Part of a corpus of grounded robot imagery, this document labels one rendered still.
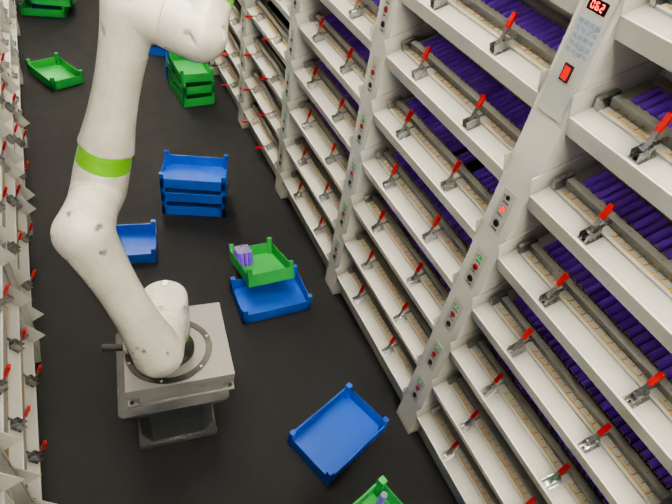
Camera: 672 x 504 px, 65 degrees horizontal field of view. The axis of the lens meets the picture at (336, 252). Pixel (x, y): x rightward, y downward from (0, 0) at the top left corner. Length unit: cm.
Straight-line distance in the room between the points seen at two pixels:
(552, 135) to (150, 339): 102
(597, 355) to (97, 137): 115
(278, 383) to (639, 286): 135
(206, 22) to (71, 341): 147
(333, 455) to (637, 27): 152
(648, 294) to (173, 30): 101
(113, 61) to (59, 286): 144
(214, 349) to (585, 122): 120
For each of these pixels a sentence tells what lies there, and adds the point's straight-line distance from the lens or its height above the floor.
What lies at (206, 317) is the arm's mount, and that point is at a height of 35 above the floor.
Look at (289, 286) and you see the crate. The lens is 237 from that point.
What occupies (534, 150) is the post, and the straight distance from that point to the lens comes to 124.
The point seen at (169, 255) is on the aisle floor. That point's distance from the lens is 250.
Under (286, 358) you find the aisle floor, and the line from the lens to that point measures 214.
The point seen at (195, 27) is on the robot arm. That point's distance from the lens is 110.
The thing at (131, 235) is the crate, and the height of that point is 0.
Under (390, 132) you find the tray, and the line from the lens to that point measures 172.
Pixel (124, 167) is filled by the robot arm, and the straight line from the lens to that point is 128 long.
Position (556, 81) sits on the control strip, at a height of 134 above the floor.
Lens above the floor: 175
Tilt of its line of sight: 43 degrees down
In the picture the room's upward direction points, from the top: 12 degrees clockwise
